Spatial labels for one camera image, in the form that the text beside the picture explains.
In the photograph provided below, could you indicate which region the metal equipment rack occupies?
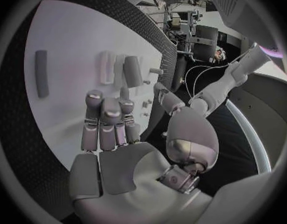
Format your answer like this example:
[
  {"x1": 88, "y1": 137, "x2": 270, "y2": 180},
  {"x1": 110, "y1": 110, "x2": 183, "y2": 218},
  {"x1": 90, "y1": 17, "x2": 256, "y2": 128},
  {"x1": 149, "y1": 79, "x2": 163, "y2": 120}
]
[{"x1": 161, "y1": 9, "x2": 204, "y2": 42}]

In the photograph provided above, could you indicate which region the white task board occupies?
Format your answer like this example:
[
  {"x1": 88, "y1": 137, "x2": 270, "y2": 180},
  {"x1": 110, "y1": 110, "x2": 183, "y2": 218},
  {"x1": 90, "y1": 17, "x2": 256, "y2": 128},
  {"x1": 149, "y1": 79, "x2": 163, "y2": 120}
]
[{"x1": 23, "y1": 0, "x2": 164, "y2": 171}]

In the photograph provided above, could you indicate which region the long grey cylinder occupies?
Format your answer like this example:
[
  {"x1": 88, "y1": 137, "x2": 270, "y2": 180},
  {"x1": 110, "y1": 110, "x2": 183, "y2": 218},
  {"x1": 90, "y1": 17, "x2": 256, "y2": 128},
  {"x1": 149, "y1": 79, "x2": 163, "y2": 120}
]
[{"x1": 34, "y1": 50, "x2": 50, "y2": 99}]

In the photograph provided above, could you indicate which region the dark screen on stand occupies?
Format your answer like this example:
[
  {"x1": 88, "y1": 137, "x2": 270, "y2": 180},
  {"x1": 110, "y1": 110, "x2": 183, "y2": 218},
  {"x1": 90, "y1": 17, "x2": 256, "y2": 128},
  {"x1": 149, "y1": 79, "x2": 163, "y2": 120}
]
[{"x1": 194, "y1": 24, "x2": 220, "y2": 63}]

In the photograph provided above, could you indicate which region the glowing light bar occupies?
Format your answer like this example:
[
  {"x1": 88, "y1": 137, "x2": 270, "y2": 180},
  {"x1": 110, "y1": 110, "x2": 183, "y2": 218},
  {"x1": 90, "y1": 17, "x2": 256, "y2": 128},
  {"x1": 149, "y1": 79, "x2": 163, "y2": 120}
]
[{"x1": 262, "y1": 47, "x2": 285, "y2": 59}]

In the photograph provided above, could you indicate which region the person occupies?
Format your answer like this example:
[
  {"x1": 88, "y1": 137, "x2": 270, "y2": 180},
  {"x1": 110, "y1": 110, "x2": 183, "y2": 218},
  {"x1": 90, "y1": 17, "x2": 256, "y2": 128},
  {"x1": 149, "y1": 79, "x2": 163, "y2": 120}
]
[{"x1": 209, "y1": 45, "x2": 228, "y2": 63}]

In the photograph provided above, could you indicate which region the grey block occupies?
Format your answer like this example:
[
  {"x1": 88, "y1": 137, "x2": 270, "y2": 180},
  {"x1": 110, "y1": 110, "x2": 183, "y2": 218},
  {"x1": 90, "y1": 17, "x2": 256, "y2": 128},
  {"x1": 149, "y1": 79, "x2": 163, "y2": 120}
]
[{"x1": 123, "y1": 56, "x2": 144, "y2": 88}]

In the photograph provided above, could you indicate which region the white cable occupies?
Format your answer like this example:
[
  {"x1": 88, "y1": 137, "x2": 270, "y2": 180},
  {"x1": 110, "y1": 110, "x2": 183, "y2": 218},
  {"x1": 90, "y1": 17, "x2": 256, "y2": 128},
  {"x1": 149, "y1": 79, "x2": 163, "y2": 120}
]
[
  {"x1": 184, "y1": 65, "x2": 230, "y2": 101},
  {"x1": 194, "y1": 65, "x2": 230, "y2": 98}
]

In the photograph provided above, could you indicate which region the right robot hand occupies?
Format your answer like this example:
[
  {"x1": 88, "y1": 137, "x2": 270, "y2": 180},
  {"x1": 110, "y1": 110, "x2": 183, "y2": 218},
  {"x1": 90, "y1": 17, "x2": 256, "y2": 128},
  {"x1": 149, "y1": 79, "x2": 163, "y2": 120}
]
[{"x1": 69, "y1": 82, "x2": 220, "y2": 224}]

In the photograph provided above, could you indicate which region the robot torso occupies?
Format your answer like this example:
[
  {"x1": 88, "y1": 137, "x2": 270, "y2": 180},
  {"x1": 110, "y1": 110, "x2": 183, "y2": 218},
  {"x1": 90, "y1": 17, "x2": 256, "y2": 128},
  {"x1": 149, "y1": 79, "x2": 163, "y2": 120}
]
[{"x1": 224, "y1": 59, "x2": 287, "y2": 174}]

